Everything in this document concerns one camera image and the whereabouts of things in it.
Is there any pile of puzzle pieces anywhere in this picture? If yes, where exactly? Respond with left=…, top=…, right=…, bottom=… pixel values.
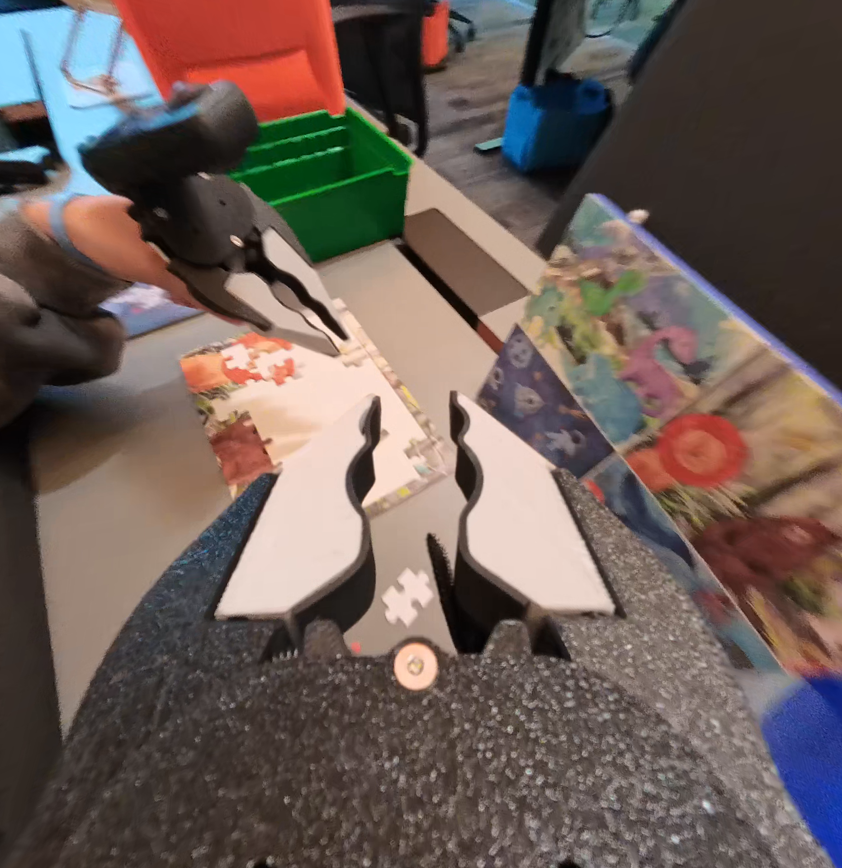
left=380, top=567, right=437, bottom=628

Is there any blue plastic bin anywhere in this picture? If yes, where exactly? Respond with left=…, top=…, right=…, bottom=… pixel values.
left=760, top=668, right=842, bottom=868

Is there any green plastic bin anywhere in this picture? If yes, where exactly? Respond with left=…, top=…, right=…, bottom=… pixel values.
left=227, top=108, right=415, bottom=265

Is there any orange corner puzzle piece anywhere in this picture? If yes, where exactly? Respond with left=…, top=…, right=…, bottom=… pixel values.
left=182, top=353, right=225, bottom=394

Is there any orange panel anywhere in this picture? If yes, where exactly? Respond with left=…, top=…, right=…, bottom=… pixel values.
left=114, top=0, right=347, bottom=124

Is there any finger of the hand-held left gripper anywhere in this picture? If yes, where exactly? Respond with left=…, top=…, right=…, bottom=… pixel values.
left=226, top=270, right=342, bottom=358
left=260, top=226, right=350, bottom=341

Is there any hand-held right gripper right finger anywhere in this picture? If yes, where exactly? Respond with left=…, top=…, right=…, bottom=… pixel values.
left=449, top=392, right=617, bottom=645

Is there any cardboard puzzle frame tray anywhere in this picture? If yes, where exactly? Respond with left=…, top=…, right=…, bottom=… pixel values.
left=179, top=308, right=457, bottom=521

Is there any person's left hand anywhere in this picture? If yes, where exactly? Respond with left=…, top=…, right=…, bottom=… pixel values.
left=87, top=197, right=213, bottom=313

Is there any blue basket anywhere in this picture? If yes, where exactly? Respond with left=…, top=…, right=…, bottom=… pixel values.
left=501, top=73, right=613, bottom=175

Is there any white table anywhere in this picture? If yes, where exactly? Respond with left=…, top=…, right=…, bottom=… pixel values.
left=0, top=7, right=166, bottom=198

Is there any brown puzzle piece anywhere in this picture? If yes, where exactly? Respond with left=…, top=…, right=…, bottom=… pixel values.
left=214, top=427, right=273, bottom=472

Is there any black dimpled chair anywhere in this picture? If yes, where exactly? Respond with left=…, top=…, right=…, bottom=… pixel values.
left=0, top=407, right=64, bottom=868

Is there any finished space puzzle board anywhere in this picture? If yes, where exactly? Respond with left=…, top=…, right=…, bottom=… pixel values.
left=101, top=281, right=206, bottom=340

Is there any white-backed grey corner puzzle piece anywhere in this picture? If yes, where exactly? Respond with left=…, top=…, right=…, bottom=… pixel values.
left=402, top=436, right=450, bottom=477

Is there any dark partition panel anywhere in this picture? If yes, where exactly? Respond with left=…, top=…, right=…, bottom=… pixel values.
left=535, top=0, right=842, bottom=408

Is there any black office chair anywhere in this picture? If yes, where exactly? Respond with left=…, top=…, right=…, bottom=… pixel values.
left=329, top=0, right=432, bottom=158

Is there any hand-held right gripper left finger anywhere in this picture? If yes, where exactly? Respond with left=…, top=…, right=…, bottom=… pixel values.
left=214, top=395, right=383, bottom=645

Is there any dark desk inset panel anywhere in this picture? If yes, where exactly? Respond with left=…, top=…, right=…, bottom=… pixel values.
left=402, top=208, right=532, bottom=317

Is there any printed puzzle box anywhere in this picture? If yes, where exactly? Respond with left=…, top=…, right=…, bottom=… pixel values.
left=475, top=192, right=842, bottom=679

